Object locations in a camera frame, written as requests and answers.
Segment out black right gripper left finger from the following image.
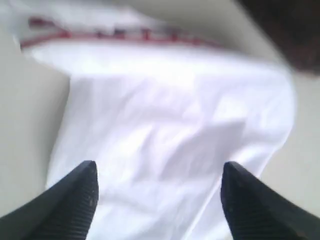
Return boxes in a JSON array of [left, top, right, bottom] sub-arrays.
[[0, 160, 99, 240]]

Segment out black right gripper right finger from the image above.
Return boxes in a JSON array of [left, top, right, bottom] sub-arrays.
[[220, 161, 320, 240]]

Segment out white shirt with red trim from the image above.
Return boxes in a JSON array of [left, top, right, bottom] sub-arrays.
[[0, 0, 295, 240]]

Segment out dark brown wicker basket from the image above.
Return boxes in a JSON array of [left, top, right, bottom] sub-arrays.
[[238, 0, 320, 76]]

